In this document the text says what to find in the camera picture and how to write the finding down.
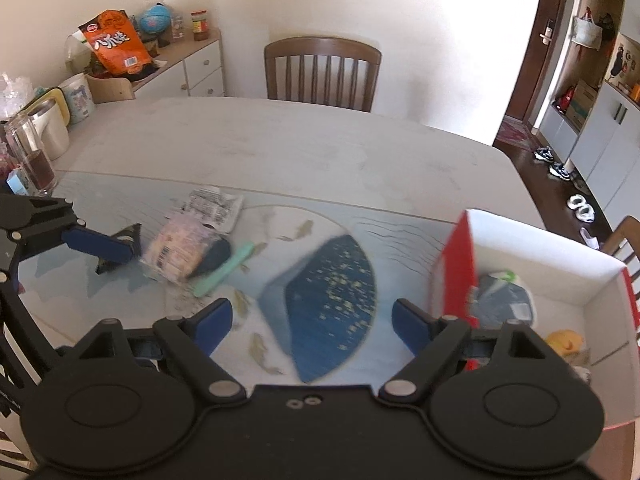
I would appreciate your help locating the pale hanging tote bag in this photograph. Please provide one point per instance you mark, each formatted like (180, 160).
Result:
(586, 34)

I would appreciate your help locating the tall grey cabinet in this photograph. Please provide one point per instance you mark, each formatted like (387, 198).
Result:
(612, 150)

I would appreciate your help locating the white printed mug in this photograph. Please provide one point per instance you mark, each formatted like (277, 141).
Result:
(77, 100)

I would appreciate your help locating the dark sneaker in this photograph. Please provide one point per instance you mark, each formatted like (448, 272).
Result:
(544, 154)
(560, 170)

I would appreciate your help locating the clear packaged snack bag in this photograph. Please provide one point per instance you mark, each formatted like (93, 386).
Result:
(175, 250)

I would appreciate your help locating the mint green plastic stick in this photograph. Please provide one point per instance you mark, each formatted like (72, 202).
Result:
(225, 270)

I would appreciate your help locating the clear plastic bag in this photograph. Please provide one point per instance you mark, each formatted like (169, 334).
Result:
(15, 90)

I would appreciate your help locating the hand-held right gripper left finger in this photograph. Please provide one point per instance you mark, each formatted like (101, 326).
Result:
(214, 321)

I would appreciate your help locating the brown wooden chair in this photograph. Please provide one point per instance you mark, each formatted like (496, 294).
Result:
(322, 46)
(627, 230)

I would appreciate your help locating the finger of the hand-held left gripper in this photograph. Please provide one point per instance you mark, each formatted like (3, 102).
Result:
(100, 245)

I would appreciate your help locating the yellow plush toy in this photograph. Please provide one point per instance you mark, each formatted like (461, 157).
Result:
(565, 341)

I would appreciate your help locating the white slipper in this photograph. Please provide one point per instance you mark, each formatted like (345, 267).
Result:
(590, 237)

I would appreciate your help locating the orange snack bag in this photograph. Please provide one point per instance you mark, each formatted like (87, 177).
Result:
(117, 45)

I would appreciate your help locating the white kettle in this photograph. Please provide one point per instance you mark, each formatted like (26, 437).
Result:
(50, 132)

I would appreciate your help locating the red bag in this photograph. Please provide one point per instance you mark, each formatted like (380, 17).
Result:
(565, 97)

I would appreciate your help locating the small blue box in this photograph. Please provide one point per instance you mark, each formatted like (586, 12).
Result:
(16, 182)

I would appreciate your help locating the cardboard box on shelf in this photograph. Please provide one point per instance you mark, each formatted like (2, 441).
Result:
(582, 105)

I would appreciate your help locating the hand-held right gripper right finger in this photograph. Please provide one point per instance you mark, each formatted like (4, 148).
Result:
(412, 327)

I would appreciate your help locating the light wooden seat back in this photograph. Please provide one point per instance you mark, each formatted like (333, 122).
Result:
(107, 91)

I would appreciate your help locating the white printed packet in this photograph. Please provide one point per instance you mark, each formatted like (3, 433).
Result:
(212, 207)

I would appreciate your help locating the low grey cabinet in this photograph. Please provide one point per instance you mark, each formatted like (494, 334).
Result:
(555, 127)

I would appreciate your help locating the white marble desktop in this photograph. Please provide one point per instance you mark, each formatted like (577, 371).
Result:
(300, 150)

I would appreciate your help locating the white drawer cabinet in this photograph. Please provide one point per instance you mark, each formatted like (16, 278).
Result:
(200, 67)

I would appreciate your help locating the patterned red rug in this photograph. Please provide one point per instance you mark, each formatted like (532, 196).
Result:
(512, 132)

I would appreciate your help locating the blue ball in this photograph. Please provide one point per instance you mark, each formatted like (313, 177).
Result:
(152, 19)

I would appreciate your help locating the clear glass jar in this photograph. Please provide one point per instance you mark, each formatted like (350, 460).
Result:
(35, 170)

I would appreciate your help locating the white shoe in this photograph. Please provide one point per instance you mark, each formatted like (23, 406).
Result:
(576, 203)
(585, 215)

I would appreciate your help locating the white blue plastic packet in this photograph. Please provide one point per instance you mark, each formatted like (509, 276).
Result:
(500, 305)

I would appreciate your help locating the brown door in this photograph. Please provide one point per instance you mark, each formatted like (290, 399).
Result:
(547, 5)

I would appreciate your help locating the red cardboard box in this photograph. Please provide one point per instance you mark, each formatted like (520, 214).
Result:
(457, 280)

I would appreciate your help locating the printed clear desk mat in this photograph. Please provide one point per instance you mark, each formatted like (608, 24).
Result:
(325, 300)

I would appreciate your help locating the red-lidded jar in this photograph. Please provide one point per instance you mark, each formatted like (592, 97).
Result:
(200, 27)

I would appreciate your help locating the framed wall picture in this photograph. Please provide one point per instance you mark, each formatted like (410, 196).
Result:
(622, 62)

